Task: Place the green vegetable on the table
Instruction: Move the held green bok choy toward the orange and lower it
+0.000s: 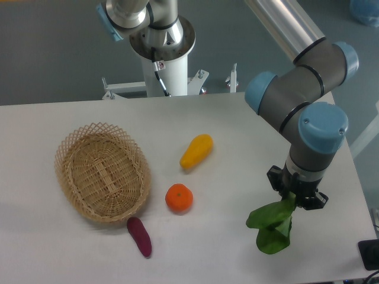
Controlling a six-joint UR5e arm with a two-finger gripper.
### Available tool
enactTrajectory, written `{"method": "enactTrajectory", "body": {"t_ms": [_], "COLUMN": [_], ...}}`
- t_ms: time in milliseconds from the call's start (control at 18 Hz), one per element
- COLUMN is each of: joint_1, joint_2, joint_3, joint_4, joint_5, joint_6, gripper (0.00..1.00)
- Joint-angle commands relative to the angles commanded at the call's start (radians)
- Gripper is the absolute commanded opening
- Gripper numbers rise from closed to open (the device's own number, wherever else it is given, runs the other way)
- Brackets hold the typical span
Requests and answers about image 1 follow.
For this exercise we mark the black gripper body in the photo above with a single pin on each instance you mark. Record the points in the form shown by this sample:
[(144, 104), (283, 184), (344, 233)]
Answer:
[(299, 188)]

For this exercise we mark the yellow papaya fruit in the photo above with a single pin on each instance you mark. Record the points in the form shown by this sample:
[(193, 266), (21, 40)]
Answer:
[(199, 148)]

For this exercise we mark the green bok choy vegetable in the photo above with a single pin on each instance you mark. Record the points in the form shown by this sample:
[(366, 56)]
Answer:
[(274, 223)]

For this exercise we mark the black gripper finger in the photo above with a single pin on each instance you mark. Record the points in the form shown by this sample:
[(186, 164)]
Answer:
[(318, 201), (274, 175)]

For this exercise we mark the orange tangerine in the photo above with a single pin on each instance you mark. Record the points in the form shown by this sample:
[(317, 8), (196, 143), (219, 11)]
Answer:
[(179, 198)]

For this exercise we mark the blue plastic bag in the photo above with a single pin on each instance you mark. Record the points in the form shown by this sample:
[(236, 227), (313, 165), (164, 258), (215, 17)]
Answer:
[(365, 11)]

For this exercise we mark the white frame bar right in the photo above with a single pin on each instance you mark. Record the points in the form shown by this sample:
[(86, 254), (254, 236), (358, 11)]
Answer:
[(367, 135)]

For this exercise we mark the black device at table edge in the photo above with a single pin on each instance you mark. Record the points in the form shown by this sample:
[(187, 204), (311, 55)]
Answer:
[(369, 253)]

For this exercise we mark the purple sweet potato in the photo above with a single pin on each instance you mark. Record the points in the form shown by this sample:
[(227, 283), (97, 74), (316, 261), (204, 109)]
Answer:
[(140, 236)]

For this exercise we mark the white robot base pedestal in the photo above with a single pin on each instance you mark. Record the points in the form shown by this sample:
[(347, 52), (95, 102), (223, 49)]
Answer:
[(164, 57)]

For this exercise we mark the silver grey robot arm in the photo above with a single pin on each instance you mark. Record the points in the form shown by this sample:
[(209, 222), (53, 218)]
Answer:
[(289, 103)]

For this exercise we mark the woven wicker basket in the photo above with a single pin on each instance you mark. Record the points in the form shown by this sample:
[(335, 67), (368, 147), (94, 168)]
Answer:
[(103, 173)]

